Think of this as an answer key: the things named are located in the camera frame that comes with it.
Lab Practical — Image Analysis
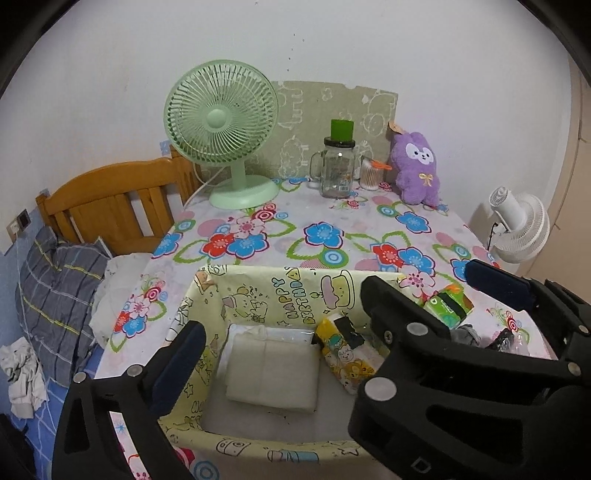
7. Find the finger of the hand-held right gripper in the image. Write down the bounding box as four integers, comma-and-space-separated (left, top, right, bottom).
348, 275, 580, 480
466, 259, 591, 342

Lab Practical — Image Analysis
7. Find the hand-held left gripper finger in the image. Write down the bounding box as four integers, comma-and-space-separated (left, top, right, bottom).
52, 320, 207, 480

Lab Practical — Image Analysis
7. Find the black bag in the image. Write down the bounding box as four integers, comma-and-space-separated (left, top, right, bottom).
489, 320, 529, 356

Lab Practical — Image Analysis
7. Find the grey cloth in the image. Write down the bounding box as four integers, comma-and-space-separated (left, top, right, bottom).
450, 323, 483, 349

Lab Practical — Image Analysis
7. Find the yellow printed storage box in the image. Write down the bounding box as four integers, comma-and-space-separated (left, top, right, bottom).
157, 264, 407, 462

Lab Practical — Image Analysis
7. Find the green tissue pack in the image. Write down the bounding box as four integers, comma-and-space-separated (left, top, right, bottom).
422, 284, 472, 329

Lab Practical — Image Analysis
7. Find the white fan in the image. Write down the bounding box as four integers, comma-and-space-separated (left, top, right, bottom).
488, 186, 551, 265

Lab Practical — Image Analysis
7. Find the yellow cartoon tissue pack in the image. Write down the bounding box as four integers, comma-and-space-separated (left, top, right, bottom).
315, 315, 389, 397

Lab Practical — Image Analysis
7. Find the white folded pad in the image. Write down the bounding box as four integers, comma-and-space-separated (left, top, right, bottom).
225, 339, 321, 414

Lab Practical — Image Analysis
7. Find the floral tablecloth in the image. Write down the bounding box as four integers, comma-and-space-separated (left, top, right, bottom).
95, 175, 559, 480

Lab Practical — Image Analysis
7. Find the white bedding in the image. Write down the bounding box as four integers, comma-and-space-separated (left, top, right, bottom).
89, 253, 155, 344

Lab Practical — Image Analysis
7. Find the clear plastic pack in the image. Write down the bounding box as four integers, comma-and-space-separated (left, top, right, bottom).
228, 323, 315, 346

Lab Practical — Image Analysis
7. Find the cotton swab container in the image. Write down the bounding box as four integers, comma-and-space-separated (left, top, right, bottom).
359, 157, 393, 191

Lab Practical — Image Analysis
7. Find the purple plush bunny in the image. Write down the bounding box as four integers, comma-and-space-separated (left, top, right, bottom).
387, 121, 441, 207

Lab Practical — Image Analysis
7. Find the glass jar mug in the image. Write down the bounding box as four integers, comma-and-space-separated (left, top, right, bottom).
310, 137, 358, 200

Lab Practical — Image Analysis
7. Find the grey plaid pillow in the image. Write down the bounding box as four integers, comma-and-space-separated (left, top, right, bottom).
15, 225, 112, 384

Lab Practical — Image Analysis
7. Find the blue bed sheet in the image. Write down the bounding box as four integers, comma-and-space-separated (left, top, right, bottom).
0, 346, 107, 480

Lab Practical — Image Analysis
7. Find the white crumpled cloth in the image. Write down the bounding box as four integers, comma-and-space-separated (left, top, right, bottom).
0, 337, 47, 418

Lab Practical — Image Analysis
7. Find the wooden headboard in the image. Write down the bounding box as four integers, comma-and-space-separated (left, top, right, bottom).
36, 145, 204, 256

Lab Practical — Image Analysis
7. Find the beige printed board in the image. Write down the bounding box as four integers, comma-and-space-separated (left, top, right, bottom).
253, 80, 399, 181

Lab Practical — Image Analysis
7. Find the green desk fan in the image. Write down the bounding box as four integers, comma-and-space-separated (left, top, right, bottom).
163, 60, 281, 210

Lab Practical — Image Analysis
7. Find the white fan cable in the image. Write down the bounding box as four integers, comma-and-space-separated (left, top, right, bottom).
187, 166, 232, 204

